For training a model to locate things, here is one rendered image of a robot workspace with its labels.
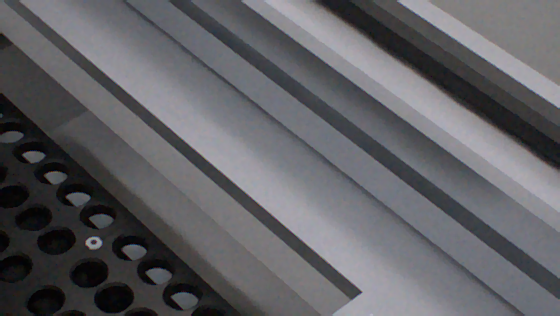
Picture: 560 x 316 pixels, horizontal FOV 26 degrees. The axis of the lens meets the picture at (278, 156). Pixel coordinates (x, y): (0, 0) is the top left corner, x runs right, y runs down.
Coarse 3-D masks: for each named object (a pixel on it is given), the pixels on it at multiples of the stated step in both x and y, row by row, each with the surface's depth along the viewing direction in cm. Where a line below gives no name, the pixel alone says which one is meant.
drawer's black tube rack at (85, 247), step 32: (0, 160) 45; (0, 192) 45; (32, 192) 44; (0, 224) 43; (32, 224) 47; (64, 224) 43; (0, 256) 42; (32, 256) 42; (64, 256) 42; (96, 256) 42; (128, 256) 46; (0, 288) 41; (32, 288) 41; (64, 288) 41; (96, 288) 41; (128, 288) 41
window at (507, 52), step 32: (384, 0) 36; (416, 0) 35; (448, 0) 34; (480, 0) 33; (512, 0) 32; (544, 0) 31; (416, 32) 36; (448, 32) 35; (480, 32) 34; (512, 32) 33; (544, 32) 32; (480, 64) 34; (512, 64) 33; (544, 64) 32; (512, 96) 34; (544, 96) 33
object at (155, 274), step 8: (48, 176) 52; (56, 176) 52; (72, 200) 51; (80, 200) 51; (96, 216) 50; (96, 224) 50; (104, 224) 50; (128, 248) 49; (136, 256) 49; (152, 272) 48; (160, 272) 49; (160, 280) 48; (176, 296) 48; (184, 296) 48; (184, 304) 47; (192, 304) 47
